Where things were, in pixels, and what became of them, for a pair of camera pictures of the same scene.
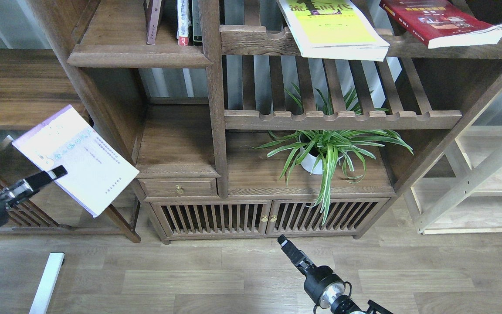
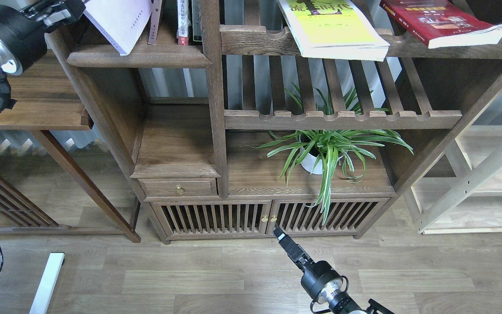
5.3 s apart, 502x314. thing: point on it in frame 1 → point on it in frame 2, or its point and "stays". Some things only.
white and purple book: (96, 172) → (121, 21)
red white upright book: (182, 23) stays
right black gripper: (321, 283) stays
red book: (441, 24) stays
